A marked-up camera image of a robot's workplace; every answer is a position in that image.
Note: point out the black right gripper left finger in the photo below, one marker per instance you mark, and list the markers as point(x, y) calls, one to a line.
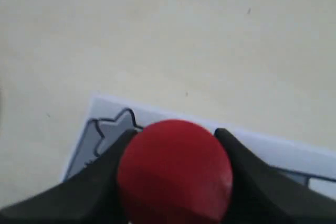
point(90, 196)

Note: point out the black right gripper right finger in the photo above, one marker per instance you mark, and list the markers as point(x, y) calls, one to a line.
point(263, 195)

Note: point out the red cylinder game piece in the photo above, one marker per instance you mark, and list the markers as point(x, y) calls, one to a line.
point(175, 171)

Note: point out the paper board game sheet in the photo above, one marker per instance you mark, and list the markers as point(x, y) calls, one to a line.
point(108, 117)

